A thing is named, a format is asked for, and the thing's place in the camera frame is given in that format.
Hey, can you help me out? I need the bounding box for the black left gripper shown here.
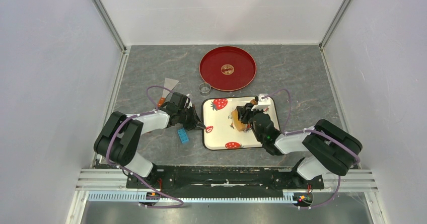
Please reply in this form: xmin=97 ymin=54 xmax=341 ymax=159
xmin=178 ymin=105 xmax=204 ymax=132

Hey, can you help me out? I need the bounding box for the white strawberry print tray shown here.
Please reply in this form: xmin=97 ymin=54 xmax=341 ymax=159
xmin=201 ymin=96 xmax=262 ymax=151

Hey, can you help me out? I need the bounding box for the wooden rolling pin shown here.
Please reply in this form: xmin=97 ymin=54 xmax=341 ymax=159
xmin=231 ymin=97 xmax=258 ymax=131

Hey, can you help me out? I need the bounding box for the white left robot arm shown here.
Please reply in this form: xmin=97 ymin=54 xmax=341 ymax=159
xmin=94 ymin=92 xmax=205 ymax=188

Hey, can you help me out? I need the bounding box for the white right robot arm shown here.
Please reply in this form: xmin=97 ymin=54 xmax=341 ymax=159
xmin=202 ymin=110 xmax=363 ymax=188

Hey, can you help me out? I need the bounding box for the blue toy brick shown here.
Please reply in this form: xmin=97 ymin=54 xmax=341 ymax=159
xmin=177 ymin=128 xmax=189 ymax=144

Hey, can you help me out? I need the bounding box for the round red lacquer tray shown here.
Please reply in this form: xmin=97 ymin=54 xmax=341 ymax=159
xmin=199 ymin=46 xmax=257 ymax=92

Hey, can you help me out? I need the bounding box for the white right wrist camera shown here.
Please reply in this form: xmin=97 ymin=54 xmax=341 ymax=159
xmin=251 ymin=94 xmax=271 ymax=111

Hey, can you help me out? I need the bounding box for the wooden handled metal scraper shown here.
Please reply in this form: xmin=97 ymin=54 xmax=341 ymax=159
xmin=157 ymin=78 xmax=179 ymax=107

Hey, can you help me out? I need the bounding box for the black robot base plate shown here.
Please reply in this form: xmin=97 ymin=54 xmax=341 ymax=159
xmin=145 ymin=165 xmax=324 ymax=198

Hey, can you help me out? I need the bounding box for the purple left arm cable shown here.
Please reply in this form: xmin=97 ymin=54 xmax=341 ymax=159
xmin=105 ymin=85 xmax=185 ymax=210

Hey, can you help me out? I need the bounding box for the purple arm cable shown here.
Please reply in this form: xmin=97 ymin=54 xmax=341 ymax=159
xmin=261 ymin=89 xmax=362 ymax=210
xmin=105 ymin=85 xmax=185 ymax=210

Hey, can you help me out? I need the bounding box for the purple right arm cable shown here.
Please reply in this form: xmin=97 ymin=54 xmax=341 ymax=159
xmin=261 ymin=89 xmax=362 ymax=210

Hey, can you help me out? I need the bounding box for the slotted grey cable duct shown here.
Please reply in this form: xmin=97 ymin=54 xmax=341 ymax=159
xmin=87 ymin=191 xmax=297 ymax=204

